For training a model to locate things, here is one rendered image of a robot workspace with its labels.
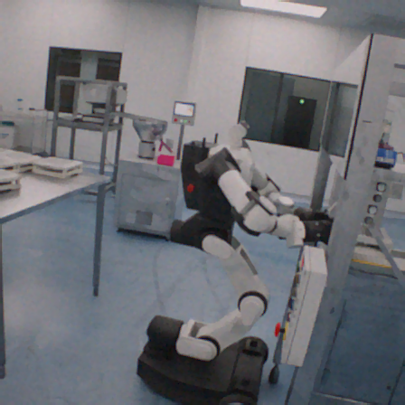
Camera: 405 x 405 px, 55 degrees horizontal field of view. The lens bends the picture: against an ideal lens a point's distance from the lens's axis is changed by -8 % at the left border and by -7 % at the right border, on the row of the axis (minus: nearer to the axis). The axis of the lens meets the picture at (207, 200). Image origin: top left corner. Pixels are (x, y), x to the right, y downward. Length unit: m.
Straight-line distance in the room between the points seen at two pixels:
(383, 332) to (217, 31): 5.56
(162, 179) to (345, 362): 2.59
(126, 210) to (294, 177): 3.44
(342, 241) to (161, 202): 3.14
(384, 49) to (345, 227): 0.43
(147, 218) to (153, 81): 3.22
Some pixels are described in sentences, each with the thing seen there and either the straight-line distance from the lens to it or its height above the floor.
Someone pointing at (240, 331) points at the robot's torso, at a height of 0.43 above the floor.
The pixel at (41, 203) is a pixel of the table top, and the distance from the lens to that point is 2.13.
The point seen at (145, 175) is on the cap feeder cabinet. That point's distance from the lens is 4.03.
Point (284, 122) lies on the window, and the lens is 6.70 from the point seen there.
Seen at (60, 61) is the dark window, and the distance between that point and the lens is 7.41.
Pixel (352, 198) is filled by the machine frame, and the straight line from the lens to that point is 1.01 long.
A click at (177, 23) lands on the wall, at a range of 6.87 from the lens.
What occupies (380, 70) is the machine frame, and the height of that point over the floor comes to 1.62.
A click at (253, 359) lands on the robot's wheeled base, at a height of 0.19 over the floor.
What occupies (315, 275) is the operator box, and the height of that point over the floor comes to 1.15.
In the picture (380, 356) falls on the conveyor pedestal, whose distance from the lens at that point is 2.10.
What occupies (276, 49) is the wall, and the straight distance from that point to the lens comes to 6.72.
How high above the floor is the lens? 1.50
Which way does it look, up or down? 15 degrees down
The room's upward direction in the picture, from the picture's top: 8 degrees clockwise
